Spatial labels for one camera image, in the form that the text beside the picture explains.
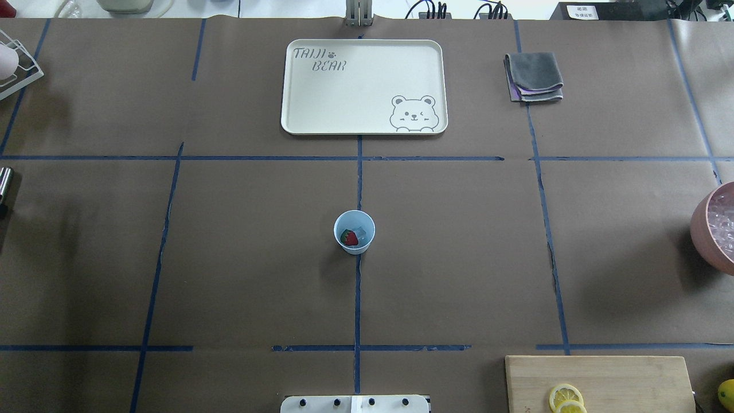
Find black power strip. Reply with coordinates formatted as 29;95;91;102
404;1;512;20

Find pink bowl of ice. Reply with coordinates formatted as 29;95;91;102
690;181;733;275

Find white wire cup rack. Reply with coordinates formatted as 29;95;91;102
1;30;45;101

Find lemon slices stack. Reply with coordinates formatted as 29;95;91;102
548;383;587;412

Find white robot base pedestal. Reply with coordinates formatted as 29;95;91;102
280;394;432;412

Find aluminium frame post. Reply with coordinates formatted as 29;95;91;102
345;0;374;27

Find bamboo cutting board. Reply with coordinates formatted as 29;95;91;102
504;355;696;412

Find yellow lemon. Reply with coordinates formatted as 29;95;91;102
717;379;734;412

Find steel muddler black tip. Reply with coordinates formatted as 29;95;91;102
0;167;14;220

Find light blue plastic cup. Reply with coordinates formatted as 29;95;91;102
333;210;376;255

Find red strawberry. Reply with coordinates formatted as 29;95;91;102
339;228;360;247

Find grey purple folded cloths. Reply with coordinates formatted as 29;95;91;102
503;52;564;104

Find cream bear serving tray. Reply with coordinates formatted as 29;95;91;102
280;39;448;135

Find clear ice cube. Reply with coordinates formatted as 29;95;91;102
352;227;367;241

